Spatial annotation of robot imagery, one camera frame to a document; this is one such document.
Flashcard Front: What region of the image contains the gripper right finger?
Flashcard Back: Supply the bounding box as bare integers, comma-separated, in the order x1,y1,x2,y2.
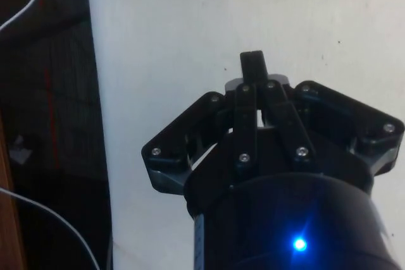
252,49,405,178

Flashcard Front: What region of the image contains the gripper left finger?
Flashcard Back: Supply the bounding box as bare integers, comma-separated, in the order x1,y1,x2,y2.
140,50,258,194

